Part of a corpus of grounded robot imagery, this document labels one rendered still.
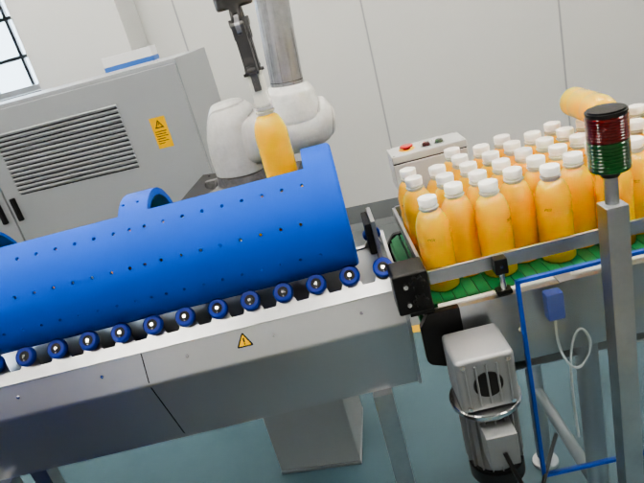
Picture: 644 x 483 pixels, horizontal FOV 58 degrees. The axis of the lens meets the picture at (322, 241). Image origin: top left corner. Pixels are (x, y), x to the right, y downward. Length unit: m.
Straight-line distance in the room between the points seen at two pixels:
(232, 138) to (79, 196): 1.50
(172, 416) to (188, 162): 1.61
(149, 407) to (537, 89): 3.25
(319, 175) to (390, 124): 2.80
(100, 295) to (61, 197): 1.89
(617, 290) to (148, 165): 2.28
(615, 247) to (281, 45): 1.10
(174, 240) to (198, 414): 0.47
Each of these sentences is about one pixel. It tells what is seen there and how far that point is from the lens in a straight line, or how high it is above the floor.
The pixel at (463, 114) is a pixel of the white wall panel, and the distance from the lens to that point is 4.02.
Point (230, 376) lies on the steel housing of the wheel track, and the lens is 1.38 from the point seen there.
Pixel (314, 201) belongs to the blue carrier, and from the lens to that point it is 1.19.
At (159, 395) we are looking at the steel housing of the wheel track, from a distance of 1.43.
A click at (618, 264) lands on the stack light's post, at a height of 1.00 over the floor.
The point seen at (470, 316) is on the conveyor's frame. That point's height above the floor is 0.87.
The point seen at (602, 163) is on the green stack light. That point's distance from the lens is 1.02.
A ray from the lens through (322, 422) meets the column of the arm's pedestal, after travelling 2.12.
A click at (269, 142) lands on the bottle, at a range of 1.24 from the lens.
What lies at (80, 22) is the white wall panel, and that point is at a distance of 4.00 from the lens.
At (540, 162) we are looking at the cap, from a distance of 1.32.
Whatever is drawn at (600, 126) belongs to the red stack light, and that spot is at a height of 1.24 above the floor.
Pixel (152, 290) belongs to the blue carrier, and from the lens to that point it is 1.28.
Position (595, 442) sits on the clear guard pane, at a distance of 1.46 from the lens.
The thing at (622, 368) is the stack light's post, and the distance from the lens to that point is 1.22.
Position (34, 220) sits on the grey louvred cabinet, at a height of 0.87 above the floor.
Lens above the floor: 1.52
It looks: 22 degrees down
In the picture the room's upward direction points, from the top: 15 degrees counter-clockwise
